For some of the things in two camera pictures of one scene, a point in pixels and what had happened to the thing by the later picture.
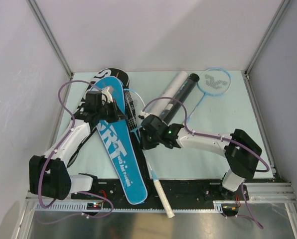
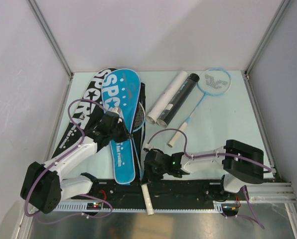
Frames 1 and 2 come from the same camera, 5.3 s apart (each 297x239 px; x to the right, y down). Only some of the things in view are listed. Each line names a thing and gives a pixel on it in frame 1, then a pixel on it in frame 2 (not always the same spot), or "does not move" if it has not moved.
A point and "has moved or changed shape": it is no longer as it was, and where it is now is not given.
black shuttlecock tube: [169, 114] does not move
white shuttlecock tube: [170, 90] does not move
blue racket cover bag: [118, 137] has moved or changed shape
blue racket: [135, 106] -> [138, 121]
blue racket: [213, 81] does not move
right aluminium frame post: [270, 30] does not move
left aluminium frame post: [51, 35] does not move
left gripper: [117, 114] -> [126, 134]
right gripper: [144, 145] -> [149, 177]
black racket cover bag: [122, 75] has moved or changed shape
